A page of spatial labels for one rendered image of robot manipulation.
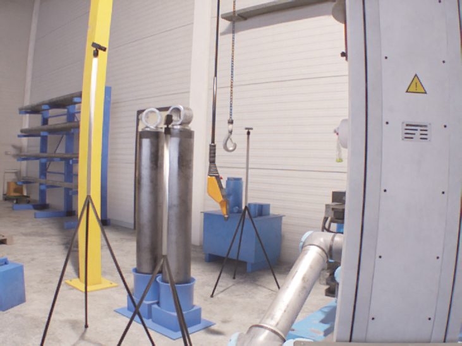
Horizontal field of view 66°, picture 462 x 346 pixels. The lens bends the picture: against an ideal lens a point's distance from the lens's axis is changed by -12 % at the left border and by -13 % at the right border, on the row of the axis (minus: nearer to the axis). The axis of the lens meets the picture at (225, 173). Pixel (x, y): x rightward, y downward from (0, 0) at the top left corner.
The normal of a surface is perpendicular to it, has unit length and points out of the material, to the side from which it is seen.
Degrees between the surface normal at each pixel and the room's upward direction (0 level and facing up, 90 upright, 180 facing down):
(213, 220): 90
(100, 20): 90
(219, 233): 90
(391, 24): 90
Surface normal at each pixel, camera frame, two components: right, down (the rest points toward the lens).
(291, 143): -0.65, 0.00
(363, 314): -0.18, 0.02
